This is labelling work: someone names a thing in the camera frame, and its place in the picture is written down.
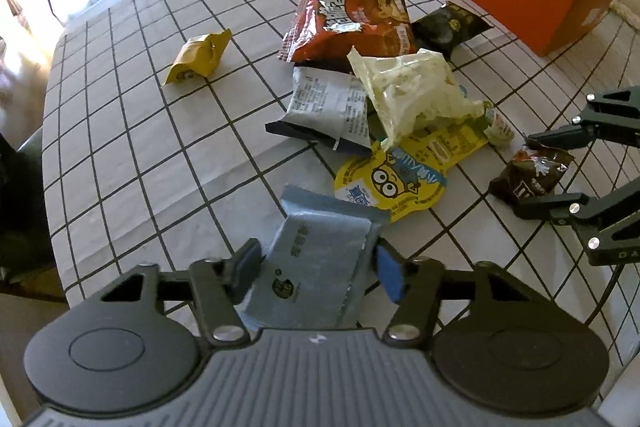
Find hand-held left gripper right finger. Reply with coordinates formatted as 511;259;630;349
372;244;538;348

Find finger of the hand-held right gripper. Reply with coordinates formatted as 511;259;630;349
525;88;640;150
515;192;640;267

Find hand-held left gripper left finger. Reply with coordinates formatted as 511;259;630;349
97;238;263;344

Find brown candy packet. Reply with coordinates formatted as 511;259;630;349
488;146;575;206

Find small green-white snack packet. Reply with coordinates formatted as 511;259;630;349
482;104;516;148

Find blue-grey snack packet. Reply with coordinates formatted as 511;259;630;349
239;184;391;330

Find yellow cartoon snack packet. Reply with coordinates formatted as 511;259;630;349
332;124;491;224

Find pale green-white snack packet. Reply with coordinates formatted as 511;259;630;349
346;47;493;148

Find black snack packet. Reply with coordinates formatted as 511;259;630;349
411;1;493;60

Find white-grey snack packet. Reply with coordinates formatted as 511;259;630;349
264;66;373;154

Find white grid tablecloth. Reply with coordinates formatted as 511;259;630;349
42;0;640;408

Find small yellow snack packet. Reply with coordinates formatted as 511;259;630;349
163;28;233;86

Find dark chair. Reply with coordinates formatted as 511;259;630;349
0;132;56;303

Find red chip bag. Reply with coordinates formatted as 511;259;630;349
277;0;418;64

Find black cable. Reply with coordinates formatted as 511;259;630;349
582;264;623;338

